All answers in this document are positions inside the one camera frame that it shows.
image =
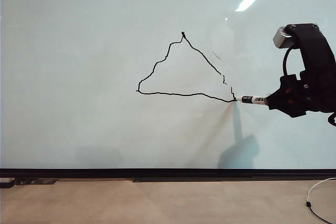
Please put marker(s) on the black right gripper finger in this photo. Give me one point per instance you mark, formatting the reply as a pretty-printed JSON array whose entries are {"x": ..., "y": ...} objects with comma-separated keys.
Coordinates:
[
  {"x": 279, "y": 95},
  {"x": 291, "y": 110}
]

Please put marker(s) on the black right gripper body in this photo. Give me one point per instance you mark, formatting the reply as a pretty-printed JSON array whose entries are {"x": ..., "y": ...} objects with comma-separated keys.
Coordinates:
[{"x": 317, "y": 90}]

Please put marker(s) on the white whiteboard marker pen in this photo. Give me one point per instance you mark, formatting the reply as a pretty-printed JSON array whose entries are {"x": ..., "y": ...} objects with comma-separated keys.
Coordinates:
[{"x": 249, "y": 99}]

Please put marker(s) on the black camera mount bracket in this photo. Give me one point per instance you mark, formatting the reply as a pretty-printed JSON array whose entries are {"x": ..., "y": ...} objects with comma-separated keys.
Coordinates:
[{"x": 315, "y": 45}]

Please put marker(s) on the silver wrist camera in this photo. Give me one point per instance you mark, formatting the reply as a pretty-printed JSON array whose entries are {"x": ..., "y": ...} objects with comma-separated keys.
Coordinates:
[{"x": 282, "y": 37}]

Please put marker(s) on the white glass whiteboard black frame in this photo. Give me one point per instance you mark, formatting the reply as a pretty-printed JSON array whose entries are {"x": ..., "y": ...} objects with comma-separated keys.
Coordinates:
[{"x": 78, "y": 51}]

